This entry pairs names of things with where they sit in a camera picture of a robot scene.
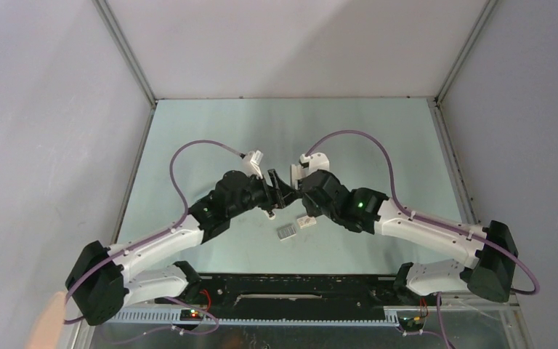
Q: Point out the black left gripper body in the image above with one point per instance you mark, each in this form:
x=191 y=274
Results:
x=255 y=196

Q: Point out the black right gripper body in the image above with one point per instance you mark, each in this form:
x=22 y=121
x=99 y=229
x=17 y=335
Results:
x=313 y=209

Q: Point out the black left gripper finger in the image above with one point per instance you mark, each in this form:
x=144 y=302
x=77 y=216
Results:
x=279 y=201
x=280 y=188

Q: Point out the white staple box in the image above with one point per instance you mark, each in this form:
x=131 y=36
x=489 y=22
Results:
x=306 y=221

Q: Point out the grey staple strip block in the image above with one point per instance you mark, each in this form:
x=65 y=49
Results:
x=286 y=231

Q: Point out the white small stapler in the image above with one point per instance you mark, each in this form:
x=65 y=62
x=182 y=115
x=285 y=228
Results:
x=270 y=214

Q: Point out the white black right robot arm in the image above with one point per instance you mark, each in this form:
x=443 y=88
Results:
x=481 y=260

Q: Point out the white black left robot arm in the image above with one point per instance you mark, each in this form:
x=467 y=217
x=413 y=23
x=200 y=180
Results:
x=154 y=250

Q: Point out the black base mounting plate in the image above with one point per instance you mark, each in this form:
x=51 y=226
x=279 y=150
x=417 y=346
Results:
x=298 y=296

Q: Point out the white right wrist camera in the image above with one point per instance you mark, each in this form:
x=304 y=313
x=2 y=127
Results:
x=306 y=165

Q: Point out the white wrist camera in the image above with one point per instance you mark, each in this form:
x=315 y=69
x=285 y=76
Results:
x=306 y=165
x=251 y=164

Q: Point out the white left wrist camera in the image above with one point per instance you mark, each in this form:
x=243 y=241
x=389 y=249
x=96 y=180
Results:
x=251 y=164

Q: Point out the white slotted cable duct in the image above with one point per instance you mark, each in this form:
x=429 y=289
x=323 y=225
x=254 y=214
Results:
x=181 y=316

